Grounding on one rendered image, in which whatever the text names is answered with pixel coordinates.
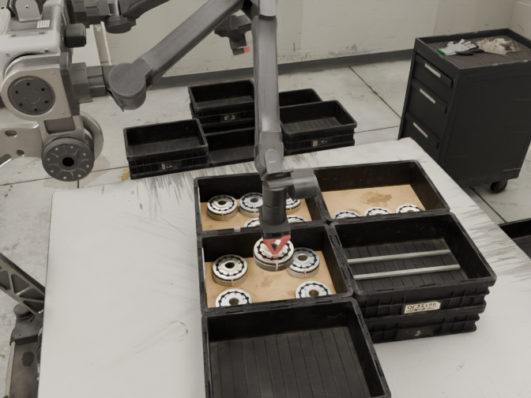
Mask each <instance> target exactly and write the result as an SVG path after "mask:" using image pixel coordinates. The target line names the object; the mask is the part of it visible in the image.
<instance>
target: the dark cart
mask: <svg viewBox="0 0 531 398"><path fill-rule="evenodd" d="M490 37H492V38H494V39H505V41H510V40H511V39H512V40H513V41H514V42H515V43H517V44H516V45H517V46H518V47H520V49H521V50H520V51H515V52H507V53H506V54H505V55H501V54H495V53H490V52H479V51H478V52H473V53H474V54H452V55H447V56H445V55H443V54H441V53H440V52H439V51H438V49H443V48H446V47H447V44H448V43H449V42H451V41H454V42H455V44H456V43H459V42H460V40H461V39H464V40H465V42H464V43H467V42H468V41H471V44H474V43H476V42H477V41H479V40H482V39H488V38H490ZM406 137H411V138H412V139H413V140H414V141H415V142H416V143H417V144H418V145H419V146H420V147H421V148H422V149H423V150H424V151H425V152H426V153H427V154H428V155H429V156H430V157H431V158H432V159H433V160H434V161H435V162H436V163H437V164H438V165H439V166H440V167H441V168H442V169H443V170H444V171H445V172H446V173H447V174H448V175H449V176H450V177H451V178H452V179H453V180H454V181H455V182H456V183H457V184H458V185H459V186H460V187H461V188H465V187H470V186H478V185H483V184H488V183H491V190H492V191H493V192H495V193H500V192H501V191H503V190H504V189H505V188H506V186H507V181H508V180H509V179H513V178H518V176H519V173H520V171H521V169H522V164H523V162H524V160H525V156H526V153H527V152H528V149H529V145H530V142H531V40H530V39H528V38H526V37H524V36H522V35H520V34H518V33H516V32H515V31H513V30H511V29H509V28H499V29H492V30H483V31H476V32H463V33H455V34H447V35H440V36H426V37H419V38H415V43H414V48H413V53H412V61H411V66H410V71H409V79H408V84H407V89H406V93H405V101H404V106H403V111H402V115H401V123H400V128H399V133H398V137H397V139H401V138H406Z"/></svg>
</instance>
